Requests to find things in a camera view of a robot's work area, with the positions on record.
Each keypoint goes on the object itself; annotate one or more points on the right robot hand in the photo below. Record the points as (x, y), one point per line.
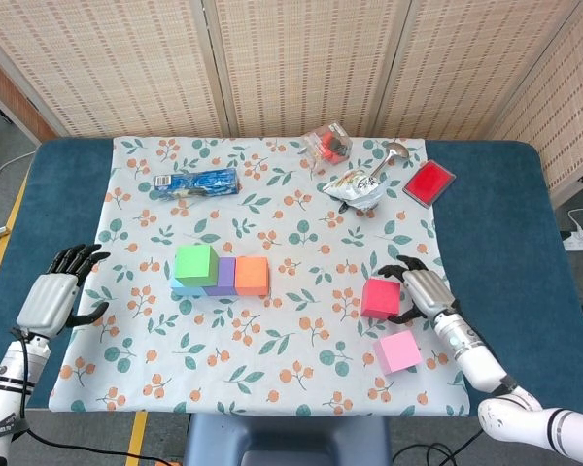
(430, 291)

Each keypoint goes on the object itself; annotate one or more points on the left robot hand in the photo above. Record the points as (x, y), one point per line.
(46, 301)

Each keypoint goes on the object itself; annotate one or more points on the red foam cube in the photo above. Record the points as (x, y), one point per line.
(380, 298)

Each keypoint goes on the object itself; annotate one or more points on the light blue foam cube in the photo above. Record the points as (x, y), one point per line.
(189, 291)

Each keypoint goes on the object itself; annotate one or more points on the green foam cube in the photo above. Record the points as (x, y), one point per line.
(194, 264)

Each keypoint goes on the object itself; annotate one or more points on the orange foam cube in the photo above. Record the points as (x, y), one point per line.
(251, 276)

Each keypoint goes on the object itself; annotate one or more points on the purple foam cube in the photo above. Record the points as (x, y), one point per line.
(227, 279)

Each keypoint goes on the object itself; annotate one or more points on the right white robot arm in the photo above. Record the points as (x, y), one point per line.
(515, 417)

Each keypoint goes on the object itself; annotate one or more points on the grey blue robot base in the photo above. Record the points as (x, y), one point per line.
(286, 442)

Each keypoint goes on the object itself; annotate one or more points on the pink foam cube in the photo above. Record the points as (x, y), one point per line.
(397, 353)

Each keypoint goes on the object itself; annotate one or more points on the blue felt table cover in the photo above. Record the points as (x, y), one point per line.
(505, 272)

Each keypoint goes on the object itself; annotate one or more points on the red ink pad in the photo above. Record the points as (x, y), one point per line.
(428, 183)

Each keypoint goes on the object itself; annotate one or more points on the small black clip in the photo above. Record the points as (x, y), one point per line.
(344, 208)

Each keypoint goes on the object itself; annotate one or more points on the silver snack bag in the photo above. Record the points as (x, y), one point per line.
(354, 191)

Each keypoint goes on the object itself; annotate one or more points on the metal spoon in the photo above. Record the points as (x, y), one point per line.
(397, 150)

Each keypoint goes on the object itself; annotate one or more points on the floral fruit print tablecloth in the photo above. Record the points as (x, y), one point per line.
(282, 359)

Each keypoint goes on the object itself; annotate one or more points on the clear plastic toy box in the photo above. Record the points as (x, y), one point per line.
(328, 143)

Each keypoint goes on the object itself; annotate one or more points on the blue cookie box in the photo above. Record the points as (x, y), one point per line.
(196, 183)

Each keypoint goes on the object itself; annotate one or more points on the woven bamboo folding screen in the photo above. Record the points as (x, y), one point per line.
(126, 48)

